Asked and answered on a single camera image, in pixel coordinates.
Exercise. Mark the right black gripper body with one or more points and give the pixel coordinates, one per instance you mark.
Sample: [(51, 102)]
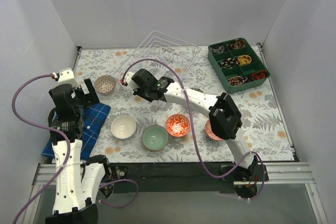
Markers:
[(142, 84)]

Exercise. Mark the brown patterned small bowl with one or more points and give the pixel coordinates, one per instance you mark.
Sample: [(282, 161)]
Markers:
[(104, 84)]

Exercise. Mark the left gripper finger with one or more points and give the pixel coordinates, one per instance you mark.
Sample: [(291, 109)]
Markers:
[(89, 85), (91, 97)]

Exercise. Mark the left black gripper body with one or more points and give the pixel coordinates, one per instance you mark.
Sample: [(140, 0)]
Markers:
[(85, 95)]

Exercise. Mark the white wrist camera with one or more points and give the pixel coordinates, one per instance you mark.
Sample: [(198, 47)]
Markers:
[(128, 83), (66, 76)]

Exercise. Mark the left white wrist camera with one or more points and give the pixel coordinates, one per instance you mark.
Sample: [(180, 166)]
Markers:
[(66, 76)]

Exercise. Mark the aluminium frame rail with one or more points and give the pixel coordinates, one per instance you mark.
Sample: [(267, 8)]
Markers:
[(278, 173)]

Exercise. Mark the celadon green bowl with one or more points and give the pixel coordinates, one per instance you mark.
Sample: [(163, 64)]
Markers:
[(155, 137)]

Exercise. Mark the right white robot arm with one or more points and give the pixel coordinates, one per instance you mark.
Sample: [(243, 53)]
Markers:
[(221, 110)]

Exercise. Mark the blue zigzag red-inside bowl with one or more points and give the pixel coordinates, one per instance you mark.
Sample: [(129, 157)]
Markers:
[(210, 133)]

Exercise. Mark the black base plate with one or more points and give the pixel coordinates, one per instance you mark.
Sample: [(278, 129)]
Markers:
[(181, 177)]

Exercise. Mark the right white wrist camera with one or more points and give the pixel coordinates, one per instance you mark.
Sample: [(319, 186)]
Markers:
[(128, 83)]

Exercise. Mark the black white leaf bowl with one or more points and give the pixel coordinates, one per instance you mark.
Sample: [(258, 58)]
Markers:
[(196, 90)]

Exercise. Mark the green divided organizer tray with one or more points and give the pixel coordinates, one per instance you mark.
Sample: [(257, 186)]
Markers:
[(237, 65)]

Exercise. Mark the floral table mat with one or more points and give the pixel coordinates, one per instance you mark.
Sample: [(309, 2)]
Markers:
[(262, 125)]

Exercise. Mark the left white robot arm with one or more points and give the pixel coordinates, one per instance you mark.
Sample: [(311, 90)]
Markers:
[(76, 185)]

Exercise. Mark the blue plaid cloth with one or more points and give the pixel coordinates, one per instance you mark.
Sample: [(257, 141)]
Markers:
[(93, 119)]

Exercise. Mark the orange floral bowl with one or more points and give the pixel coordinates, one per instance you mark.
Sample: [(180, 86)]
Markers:
[(177, 125)]

